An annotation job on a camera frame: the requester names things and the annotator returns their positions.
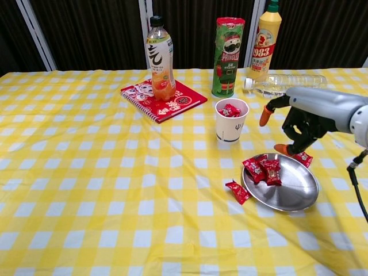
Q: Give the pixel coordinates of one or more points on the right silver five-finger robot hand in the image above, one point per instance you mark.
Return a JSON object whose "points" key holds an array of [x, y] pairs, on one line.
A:
{"points": [[319, 106]]}

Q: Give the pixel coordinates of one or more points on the red candy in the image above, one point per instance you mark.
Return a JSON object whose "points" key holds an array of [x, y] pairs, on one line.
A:
{"points": [[273, 178], [254, 170], [236, 112], [304, 158], [225, 110], [240, 193], [270, 165]]}

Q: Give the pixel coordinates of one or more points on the round steel plate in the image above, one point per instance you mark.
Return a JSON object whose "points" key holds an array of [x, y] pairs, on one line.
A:
{"points": [[293, 189]]}

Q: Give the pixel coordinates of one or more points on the white paper cup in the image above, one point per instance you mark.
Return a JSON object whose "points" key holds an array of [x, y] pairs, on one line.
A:
{"points": [[230, 129]]}

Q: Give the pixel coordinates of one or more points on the clear empty water bottle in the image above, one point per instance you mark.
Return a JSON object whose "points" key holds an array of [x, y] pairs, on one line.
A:
{"points": [[270, 84]]}

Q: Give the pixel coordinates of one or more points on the yellow squeeze bottle green cap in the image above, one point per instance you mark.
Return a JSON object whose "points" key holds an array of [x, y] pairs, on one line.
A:
{"points": [[263, 57]]}

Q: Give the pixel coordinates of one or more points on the green Pringles can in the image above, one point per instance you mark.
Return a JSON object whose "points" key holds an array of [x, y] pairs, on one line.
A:
{"points": [[227, 72]]}

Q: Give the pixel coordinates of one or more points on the red spiral notebook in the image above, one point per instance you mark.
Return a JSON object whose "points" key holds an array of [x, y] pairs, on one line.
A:
{"points": [[184, 103]]}

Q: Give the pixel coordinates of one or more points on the orange drink plastic bottle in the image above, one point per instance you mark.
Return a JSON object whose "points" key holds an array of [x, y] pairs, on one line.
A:
{"points": [[161, 63]]}

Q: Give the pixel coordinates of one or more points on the yellow white checkered tablecloth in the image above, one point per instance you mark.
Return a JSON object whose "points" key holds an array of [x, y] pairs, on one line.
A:
{"points": [[86, 172]]}

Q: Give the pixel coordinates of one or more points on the grey partition post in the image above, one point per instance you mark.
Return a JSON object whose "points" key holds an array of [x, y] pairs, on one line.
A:
{"points": [[144, 8], [366, 63], [252, 28], [37, 37]]}

